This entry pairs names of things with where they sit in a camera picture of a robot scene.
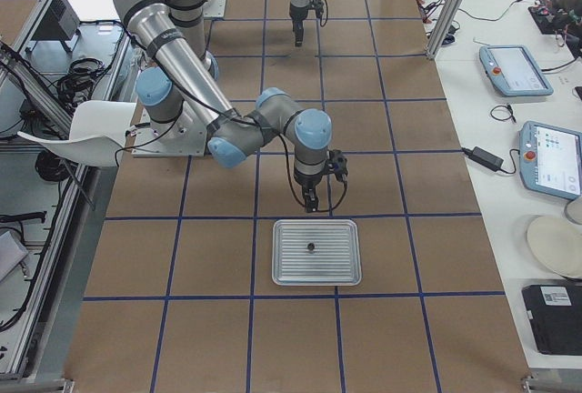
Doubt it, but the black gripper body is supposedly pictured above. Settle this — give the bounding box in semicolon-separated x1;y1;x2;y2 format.
294;149;348;191
289;0;326;26

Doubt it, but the silver metal tray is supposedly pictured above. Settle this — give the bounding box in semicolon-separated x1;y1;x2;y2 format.
272;219;362;287

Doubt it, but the black power adapter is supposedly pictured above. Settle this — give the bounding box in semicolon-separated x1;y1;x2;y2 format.
462;146;504;172

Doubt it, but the upper teach pendant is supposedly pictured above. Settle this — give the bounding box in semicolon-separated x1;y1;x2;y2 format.
478;45;554;97

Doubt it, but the teach pendant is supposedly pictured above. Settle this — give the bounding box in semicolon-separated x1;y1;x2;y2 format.
478;45;554;97
519;121;581;200

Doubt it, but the lower teach pendant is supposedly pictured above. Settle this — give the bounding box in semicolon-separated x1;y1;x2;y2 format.
519;121;581;200

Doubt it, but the white chair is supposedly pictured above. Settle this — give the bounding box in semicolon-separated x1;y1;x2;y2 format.
17;100;136;167

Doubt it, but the white round plate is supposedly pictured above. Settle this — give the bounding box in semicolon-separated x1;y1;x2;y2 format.
527;216;581;279

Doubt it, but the black laptop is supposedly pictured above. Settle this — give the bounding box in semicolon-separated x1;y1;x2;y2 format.
522;285;581;356

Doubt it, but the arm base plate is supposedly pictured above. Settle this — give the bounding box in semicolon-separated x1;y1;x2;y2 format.
131;102;207;157
203;0;227;19

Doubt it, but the aluminium frame post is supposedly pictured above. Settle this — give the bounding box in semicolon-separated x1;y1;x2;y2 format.
426;0;462;60

